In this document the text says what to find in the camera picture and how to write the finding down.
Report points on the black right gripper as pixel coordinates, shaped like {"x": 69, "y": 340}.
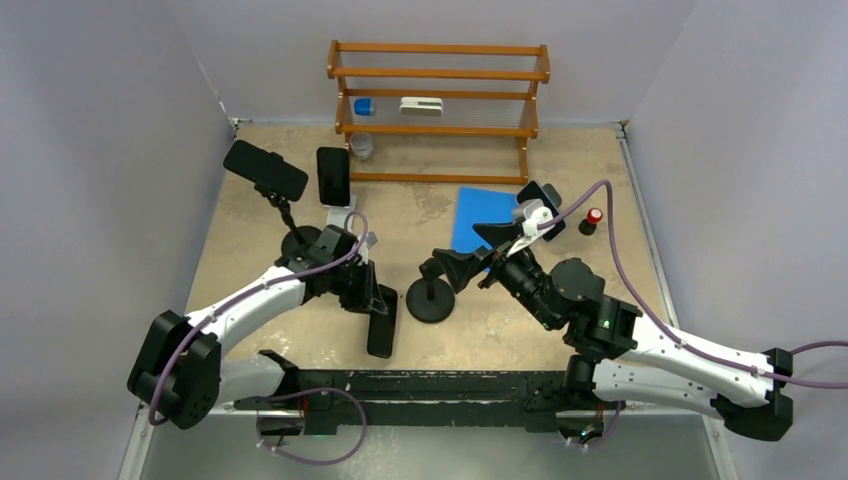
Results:
{"x": 461, "y": 268}

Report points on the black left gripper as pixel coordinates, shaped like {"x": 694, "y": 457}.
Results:
{"x": 361, "y": 300}

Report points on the black smartphone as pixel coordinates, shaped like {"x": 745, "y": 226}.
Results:
{"x": 380, "y": 336}

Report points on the black round-base phone stand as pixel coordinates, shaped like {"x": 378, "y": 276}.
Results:
{"x": 430, "y": 299}

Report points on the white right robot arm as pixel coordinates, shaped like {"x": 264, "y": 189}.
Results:
{"x": 621, "y": 355}

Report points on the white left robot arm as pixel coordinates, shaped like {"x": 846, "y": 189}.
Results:
{"x": 181, "y": 371}

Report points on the black phone on wooden stand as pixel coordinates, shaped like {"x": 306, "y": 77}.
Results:
{"x": 532, "y": 190}

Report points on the white folding phone stand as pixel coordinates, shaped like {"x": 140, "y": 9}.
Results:
{"x": 336, "y": 215}

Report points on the black phone on white stand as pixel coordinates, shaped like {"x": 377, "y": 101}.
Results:
{"x": 334, "y": 178}

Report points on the black phone on tripod stand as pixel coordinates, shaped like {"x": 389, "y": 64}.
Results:
{"x": 266, "y": 169}

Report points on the blue rectangular mat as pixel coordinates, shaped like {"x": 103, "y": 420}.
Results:
{"x": 475, "y": 205}

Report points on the red capped black bottle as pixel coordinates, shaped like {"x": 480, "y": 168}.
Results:
{"x": 589, "y": 224}

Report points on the clear plastic cup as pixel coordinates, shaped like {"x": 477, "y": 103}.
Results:
{"x": 361, "y": 145}

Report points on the white rectangular device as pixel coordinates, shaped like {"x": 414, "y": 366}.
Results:
{"x": 421, "y": 106}

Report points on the blue small box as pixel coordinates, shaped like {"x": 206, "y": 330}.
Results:
{"x": 364, "y": 107}

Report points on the orange wooden shelf rack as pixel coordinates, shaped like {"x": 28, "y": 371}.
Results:
{"x": 411, "y": 89}

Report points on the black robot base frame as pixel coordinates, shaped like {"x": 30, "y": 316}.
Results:
{"x": 536, "y": 401}

